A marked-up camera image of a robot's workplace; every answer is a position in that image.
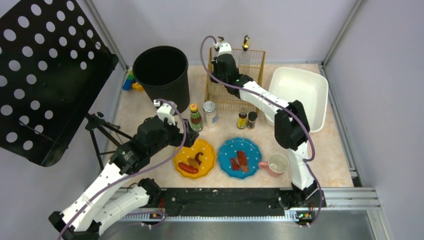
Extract sauce bottle yellow cap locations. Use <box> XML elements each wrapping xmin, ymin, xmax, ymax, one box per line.
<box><xmin>189</xmin><ymin>103</ymin><xmax>203</xmax><ymax>132</ymax></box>

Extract silver lid jar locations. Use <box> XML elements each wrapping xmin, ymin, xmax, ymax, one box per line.
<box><xmin>202</xmin><ymin>101</ymin><xmax>218</xmax><ymax>128</ymax></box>

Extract glass oil bottle brown liquid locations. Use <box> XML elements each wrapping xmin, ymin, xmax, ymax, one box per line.
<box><xmin>236</xmin><ymin>35</ymin><xmax>254</xmax><ymax>80</ymax></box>

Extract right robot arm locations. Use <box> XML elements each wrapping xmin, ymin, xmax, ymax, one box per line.
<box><xmin>209</xmin><ymin>53</ymin><xmax>324</xmax><ymax>209</ymax></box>

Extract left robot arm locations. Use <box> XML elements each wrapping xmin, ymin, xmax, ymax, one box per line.
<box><xmin>48</xmin><ymin>116</ymin><xmax>200</xmax><ymax>240</ymax></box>

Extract dark curved sausage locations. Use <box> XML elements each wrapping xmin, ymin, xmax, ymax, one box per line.
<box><xmin>194</xmin><ymin>152</ymin><xmax>204</xmax><ymax>166</ymax></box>

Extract brown food piece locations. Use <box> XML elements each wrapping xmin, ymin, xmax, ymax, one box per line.
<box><xmin>187</xmin><ymin>158</ymin><xmax>199</xmax><ymax>169</ymax></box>

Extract yellow dotted plate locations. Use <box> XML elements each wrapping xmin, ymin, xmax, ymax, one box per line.
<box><xmin>172</xmin><ymin>139</ymin><xmax>217</xmax><ymax>180</ymax></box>

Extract red sausage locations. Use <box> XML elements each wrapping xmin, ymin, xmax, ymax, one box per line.
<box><xmin>178</xmin><ymin>162</ymin><xmax>199</xmax><ymax>174</ymax></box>

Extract blue dotted plate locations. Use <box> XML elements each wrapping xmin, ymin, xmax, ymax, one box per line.
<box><xmin>217</xmin><ymin>137</ymin><xmax>263</xmax><ymax>180</ymax></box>

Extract small yellow label bottle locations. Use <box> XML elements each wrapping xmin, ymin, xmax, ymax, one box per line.
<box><xmin>236</xmin><ymin>110</ymin><xmax>248</xmax><ymax>130</ymax></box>

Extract red meat pieces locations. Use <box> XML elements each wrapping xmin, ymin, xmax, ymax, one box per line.
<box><xmin>230</xmin><ymin>151</ymin><xmax>250</xmax><ymax>173</ymax></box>

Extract black ribbed trash bin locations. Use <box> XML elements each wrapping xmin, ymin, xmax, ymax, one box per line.
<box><xmin>132</xmin><ymin>45</ymin><xmax>191</xmax><ymax>113</ymax></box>

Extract small black cap bottle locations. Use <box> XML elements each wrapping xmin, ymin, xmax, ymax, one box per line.
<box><xmin>246</xmin><ymin>111</ymin><xmax>258</xmax><ymax>130</ymax></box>

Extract colourful toy blocks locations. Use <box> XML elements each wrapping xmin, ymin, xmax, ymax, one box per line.
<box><xmin>122</xmin><ymin>70</ymin><xmax>144</xmax><ymax>92</ymax></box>

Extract black tripod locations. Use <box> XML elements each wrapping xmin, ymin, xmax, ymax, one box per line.
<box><xmin>85</xmin><ymin>112</ymin><xmax>132</xmax><ymax>172</ymax></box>

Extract pink mug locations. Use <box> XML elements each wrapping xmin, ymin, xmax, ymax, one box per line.
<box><xmin>258</xmin><ymin>153</ymin><xmax>290</xmax><ymax>178</ymax></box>

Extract white plastic tub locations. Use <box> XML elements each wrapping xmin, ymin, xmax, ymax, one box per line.
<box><xmin>268</xmin><ymin>67</ymin><xmax>329</xmax><ymax>133</ymax></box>

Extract black perforated stand panel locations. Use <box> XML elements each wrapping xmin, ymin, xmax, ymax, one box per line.
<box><xmin>0</xmin><ymin>0</ymin><xmax>118</xmax><ymax>167</ymax></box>

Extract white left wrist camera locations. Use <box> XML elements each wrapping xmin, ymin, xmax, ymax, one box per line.
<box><xmin>153</xmin><ymin>99</ymin><xmax>176</xmax><ymax>126</ymax></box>

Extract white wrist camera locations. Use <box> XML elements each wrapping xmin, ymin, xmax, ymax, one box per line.
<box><xmin>153</xmin><ymin>99</ymin><xmax>176</xmax><ymax>126</ymax></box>
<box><xmin>214</xmin><ymin>41</ymin><xmax>232</xmax><ymax>57</ymax></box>

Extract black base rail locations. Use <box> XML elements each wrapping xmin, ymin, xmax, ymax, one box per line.
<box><xmin>146</xmin><ymin>187</ymin><xmax>327</xmax><ymax>217</ymax></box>

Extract gold wire basket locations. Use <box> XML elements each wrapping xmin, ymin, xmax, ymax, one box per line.
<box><xmin>204</xmin><ymin>48</ymin><xmax>266</xmax><ymax>113</ymax></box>

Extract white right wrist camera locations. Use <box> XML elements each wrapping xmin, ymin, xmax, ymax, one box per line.
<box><xmin>214</xmin><ymin>41</ymin><xmax>232</xmax><ymax>57</ymax></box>

